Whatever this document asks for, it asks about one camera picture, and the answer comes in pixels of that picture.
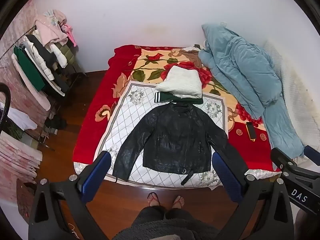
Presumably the blue duvet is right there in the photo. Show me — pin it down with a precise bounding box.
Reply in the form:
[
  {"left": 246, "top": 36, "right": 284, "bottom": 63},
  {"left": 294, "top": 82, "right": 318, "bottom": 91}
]
[{"left": 199, "top": 22, "right": 305, "bottom": 158}]

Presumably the person's right foot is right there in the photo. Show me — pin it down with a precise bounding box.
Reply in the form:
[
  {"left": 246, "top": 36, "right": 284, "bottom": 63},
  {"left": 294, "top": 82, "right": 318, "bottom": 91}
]
[{"left": 172, "top": 195, "right": 185, "bottom": 209}]

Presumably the white diamond-pattern quilted mat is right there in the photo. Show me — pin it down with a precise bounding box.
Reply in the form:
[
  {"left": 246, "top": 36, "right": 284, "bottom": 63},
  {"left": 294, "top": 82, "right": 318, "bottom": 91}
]
[{"left": 96, "top": 81, "right": 228, "bottom": 188}]

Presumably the black phone with yellow edge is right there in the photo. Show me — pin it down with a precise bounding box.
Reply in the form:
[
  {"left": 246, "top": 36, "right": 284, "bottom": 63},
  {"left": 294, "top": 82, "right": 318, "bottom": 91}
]
[{"left": 246, "top": 122, "right": 257, "bottom": 142}]

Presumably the row of hanging clothes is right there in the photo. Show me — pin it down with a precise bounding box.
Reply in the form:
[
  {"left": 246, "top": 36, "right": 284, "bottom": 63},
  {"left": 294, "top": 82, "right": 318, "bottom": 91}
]
[{"left": 11, "top": 30, "right": 78, "bottom": 110}]

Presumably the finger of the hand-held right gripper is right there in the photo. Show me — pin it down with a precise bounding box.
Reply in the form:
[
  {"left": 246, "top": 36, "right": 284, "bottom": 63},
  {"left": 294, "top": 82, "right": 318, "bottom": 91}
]
[
  {"left": 271, "top": 147, "right": 298, "bottom": 173},
  {"left": 304, "top": 145, "right": 320, "bottom": 161}
]

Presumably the white textured bedding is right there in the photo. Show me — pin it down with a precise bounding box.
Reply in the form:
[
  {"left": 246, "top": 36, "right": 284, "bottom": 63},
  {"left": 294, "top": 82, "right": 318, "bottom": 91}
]
[{"left": 262, "top": 40, "right": 320, "bottom": 162}]

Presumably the person's foot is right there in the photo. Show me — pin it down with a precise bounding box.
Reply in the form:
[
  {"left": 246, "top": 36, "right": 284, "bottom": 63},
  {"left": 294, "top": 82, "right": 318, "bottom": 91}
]
[
  {"left": 172, "top": 195, "right": 185, "bottom": 209},
  {"left": 147, "top": 192, "right": 160, "bottom": 207}
]

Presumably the pink patterned folded bedding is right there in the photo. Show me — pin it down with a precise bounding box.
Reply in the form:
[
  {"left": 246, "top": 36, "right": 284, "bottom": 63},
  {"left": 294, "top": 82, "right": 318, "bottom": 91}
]
[{"left": 0, "top": 132, "right": 43, "bottom": 203}]

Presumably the red floral blanket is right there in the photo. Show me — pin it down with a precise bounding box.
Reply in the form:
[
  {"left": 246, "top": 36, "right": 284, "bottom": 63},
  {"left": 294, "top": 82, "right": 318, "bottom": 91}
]
[{"left": 72, "top": 44, "right": 280, "bottom": 175}]

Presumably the pale pink sweater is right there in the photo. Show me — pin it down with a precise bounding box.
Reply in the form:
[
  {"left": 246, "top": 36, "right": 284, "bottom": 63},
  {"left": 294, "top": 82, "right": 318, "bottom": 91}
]
[{"left": 34, "top": 9, "right": 69, "bottom": 47}]

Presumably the black metal clothes rack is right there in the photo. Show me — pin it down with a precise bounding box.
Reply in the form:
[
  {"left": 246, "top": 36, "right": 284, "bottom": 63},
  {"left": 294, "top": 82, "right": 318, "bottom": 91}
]
[{"left": 0, "top": 25, "right": 88, "bottom": 152}]

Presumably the white cloth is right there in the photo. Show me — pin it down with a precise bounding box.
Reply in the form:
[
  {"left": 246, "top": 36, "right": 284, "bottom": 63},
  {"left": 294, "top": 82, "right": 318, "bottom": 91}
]
[{"left": 7, "top": 109, "right": 38, "bottom": 130}]

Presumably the person's right forearm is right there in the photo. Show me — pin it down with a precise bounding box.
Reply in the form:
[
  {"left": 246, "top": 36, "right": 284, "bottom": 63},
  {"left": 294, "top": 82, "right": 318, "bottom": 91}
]
[{"left": 296, "top": 210, "right": 320, "bottom": 240}]

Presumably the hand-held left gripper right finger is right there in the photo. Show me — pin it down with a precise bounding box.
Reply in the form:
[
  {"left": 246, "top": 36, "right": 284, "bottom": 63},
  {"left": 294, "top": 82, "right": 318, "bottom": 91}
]
[{"left": 212, "top": 151, "right": 294, "bottom": 240}]

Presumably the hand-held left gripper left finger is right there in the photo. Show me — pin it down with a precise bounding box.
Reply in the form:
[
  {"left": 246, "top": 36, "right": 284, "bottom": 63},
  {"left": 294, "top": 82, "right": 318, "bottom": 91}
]
[{"left": 28, "top": 151, "right": 112, "bottom": 240}]

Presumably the person's left foot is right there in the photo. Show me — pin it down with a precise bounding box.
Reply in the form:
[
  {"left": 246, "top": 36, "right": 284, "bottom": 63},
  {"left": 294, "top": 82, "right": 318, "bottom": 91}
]
[{"left": 147, "top": 192, "right": 160, "bottom": 207}]

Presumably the black leather jacket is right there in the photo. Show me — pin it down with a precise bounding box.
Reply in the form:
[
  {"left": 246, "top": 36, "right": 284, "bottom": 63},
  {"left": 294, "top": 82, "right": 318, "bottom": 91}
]
[{"left": 112, "top": 103, "right": 249, "bottom": 186}]

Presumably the green garment with striped cuff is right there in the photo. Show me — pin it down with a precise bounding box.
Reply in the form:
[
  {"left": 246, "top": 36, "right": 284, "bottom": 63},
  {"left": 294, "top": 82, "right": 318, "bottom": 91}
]
[{"left": 154, "top": 92, "right": 203, "bottom": 105}]

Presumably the white fluffy sweater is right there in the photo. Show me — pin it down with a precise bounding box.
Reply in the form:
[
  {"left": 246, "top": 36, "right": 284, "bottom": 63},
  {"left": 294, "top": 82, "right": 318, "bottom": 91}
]
[{"left": 155, "top": 66, "right": 202, "bottom": 99}]

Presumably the black curved tube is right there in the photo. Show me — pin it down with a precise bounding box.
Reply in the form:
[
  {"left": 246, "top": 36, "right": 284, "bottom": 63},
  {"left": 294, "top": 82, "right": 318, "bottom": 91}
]
[{"left": 0, "top": 84, "right": 12, "bottom": 135}]

